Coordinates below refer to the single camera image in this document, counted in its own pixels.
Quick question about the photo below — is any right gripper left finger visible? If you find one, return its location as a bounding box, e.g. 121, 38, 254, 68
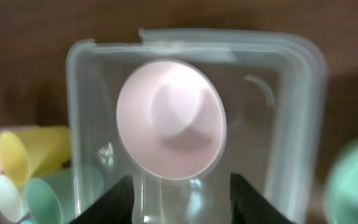
70, 175, 134, 224

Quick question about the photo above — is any clear plastic container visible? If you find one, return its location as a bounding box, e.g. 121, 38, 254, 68
66, 29, 327, 223

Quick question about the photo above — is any green bowl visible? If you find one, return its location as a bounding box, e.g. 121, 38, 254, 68
324, 138, 358, 224

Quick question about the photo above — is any pink bowl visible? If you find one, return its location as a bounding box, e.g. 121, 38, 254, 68
116, 60, 227, 180

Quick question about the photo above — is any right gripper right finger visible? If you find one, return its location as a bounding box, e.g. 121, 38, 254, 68
230, 172, 293, 224

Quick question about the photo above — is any yellow cup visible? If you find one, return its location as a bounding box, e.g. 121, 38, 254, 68
0, 126, 71, 186

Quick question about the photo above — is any green cup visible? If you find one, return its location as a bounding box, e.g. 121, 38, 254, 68
24, 169, 76, 224

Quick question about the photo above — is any cream cup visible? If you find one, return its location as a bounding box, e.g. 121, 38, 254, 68
0, 175, 28, 223

